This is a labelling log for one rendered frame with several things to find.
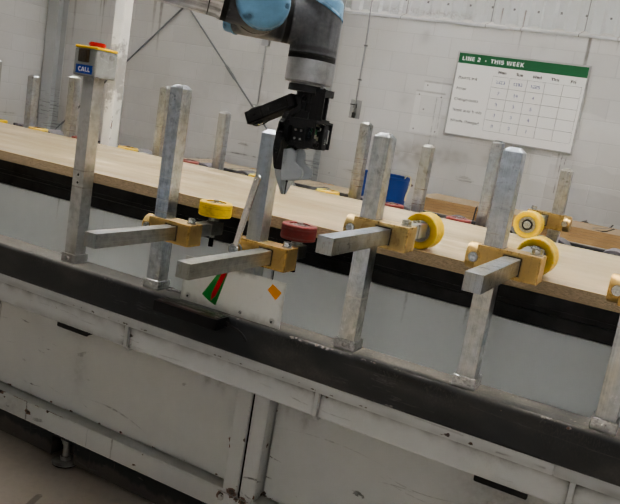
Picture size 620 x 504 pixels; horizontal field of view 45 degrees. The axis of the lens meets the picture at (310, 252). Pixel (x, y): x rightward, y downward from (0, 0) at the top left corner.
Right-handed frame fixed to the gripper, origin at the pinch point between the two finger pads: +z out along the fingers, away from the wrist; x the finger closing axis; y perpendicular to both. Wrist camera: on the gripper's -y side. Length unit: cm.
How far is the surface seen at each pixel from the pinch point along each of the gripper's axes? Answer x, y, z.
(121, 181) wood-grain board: 25, -64, 11
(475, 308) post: 7.4, 40.7, 14.7
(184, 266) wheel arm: -22.2, -3.8, 14.9
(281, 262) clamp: 5.9, -0.4, 16.0
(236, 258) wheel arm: -7.5, -2.8, 14.5
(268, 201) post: 7.6, -6.9, 4.4
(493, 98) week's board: 707, -163, -68
